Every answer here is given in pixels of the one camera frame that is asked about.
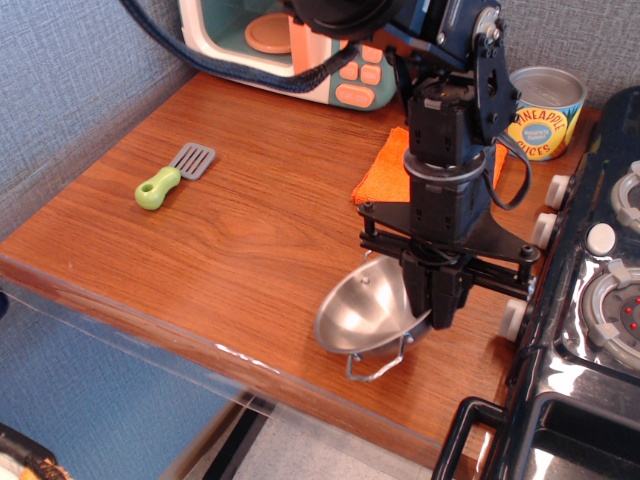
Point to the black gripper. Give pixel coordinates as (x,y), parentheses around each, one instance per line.
(445,238)

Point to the metal bowl with handles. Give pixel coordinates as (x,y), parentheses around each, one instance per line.
(368,319)

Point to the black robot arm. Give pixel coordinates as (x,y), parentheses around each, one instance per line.
(449,63)

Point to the orange cloth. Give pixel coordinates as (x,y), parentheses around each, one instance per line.
(386,180)

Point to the white stove knob lower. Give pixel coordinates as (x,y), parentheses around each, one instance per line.
(512,319)

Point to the white stove knob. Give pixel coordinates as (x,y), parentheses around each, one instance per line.
(543,229)
(556,191)
(512,319)

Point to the white stove knob middle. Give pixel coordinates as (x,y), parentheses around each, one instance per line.
(543,229)

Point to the white stove knob upper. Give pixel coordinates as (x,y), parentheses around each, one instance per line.
(556,191)

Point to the black toy stove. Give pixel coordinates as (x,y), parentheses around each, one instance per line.
(572,410)

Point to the pineapple slices can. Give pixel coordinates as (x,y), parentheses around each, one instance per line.
(548,110)

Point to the orange plate in microwave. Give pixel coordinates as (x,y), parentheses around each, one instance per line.
(269,34)

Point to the toy microwave oven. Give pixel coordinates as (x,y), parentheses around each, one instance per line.
(215,29)

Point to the green handled grey spatula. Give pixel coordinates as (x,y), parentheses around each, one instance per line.
(189,163)

